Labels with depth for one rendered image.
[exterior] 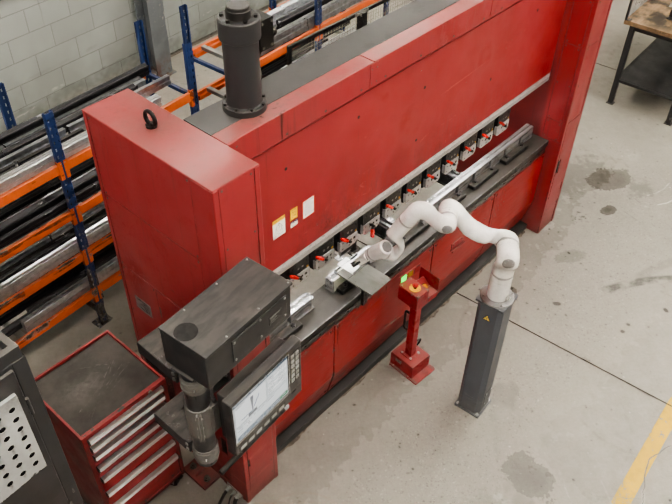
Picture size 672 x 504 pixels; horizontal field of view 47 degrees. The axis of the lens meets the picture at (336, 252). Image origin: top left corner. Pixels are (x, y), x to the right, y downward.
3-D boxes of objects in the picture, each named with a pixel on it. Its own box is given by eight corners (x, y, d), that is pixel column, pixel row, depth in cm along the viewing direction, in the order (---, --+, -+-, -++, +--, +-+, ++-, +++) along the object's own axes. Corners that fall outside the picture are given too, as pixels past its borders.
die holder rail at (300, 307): (251, 357, 414) (250, 346, 408) (243, 352, 417) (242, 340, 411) (313, 308, 442) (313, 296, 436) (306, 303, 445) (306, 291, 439)
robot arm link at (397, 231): (423, 221, 414) (392, 254, 434) (398, 212, 408) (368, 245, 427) (425, 233, 409) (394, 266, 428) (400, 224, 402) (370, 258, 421)
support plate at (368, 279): (371, 296, 434) (371, 294, 433) (336, 274, 447) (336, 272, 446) (391, 279, 444) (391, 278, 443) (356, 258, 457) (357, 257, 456)
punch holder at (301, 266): (290, 291, 410) (289, 268, 399) (279, 283, 414) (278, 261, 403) (309, 276, 418) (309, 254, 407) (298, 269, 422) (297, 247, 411)
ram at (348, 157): (239, 304, 380) (227, 174, 325) (228, 296, 383) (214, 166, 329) (548, 80, 547) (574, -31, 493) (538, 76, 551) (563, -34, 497)
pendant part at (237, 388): (236, 457, 327) (230, 407, 303) (216, 443, 332) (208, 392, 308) (302, 390, 354) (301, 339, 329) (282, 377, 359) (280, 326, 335)
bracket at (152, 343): (176, 384, 307) (174, 373, 302) (138, 352, 318) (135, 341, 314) (249, 329, 329) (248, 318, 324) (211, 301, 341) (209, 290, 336)
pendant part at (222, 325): (223, 485, 333) (203, 360, 275) (182, 455, 343) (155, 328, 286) (296, 408, 363) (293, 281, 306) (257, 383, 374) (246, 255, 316)
